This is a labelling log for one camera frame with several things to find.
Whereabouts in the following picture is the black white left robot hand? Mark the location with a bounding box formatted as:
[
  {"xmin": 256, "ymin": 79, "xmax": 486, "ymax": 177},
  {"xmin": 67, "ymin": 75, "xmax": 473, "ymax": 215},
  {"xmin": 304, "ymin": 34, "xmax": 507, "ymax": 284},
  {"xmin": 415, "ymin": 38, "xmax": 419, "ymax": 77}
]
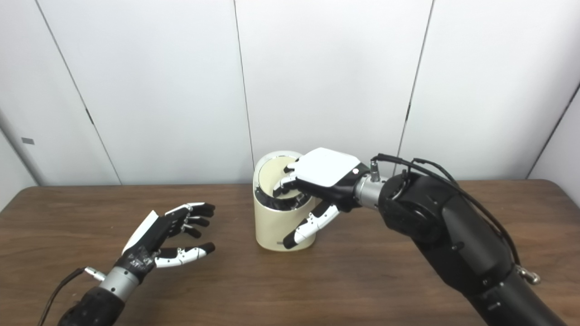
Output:
[{"xmin": 114, "ymin": 202, "xmax": 216, "ymax": 283}]

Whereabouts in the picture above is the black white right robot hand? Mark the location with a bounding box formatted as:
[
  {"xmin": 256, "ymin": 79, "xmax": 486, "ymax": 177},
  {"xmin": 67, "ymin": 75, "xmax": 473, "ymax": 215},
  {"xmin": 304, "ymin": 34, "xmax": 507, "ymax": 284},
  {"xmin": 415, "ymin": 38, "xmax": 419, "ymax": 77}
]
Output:
[{"xmin": 274, "ymin": 147, "xmax": 371, "ymax": 250}]

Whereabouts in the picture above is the cream-colored lidded bin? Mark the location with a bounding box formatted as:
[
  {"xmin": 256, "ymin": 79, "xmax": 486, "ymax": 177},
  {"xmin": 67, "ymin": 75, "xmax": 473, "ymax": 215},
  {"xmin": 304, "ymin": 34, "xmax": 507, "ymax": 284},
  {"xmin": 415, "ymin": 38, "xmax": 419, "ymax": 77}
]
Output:
[{"xmin": 252, "ymin": 150, "xmax": 318, "ymax": 251}]

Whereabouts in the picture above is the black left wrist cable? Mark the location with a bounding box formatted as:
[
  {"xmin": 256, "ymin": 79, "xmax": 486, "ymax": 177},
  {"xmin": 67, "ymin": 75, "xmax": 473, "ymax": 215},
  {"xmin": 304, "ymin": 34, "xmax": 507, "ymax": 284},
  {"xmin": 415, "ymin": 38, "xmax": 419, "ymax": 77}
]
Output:
[{"xmin": 37, "ymin": 267, "xmax": 107, "ymax": 326}]

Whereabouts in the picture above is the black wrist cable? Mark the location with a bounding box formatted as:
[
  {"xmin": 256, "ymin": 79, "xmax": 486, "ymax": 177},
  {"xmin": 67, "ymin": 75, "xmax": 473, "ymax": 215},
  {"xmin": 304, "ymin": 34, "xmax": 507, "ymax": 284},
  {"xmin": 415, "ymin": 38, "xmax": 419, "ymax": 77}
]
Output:
[
  {"xmin": 37, "ymin": 267, "xmax": 107, "ymax": 326},
  {"xmin": 371, "ymin": 153, "xmax": 541, "ymax": 285}
]

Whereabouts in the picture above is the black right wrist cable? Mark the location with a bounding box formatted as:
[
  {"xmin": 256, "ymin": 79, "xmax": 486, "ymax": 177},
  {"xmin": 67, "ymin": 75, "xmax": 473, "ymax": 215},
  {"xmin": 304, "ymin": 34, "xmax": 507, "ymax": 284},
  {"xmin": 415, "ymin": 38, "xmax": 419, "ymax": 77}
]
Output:
[{"xmin": 371, "ymin": 153, "xmax": 541, "ymax": 285}]

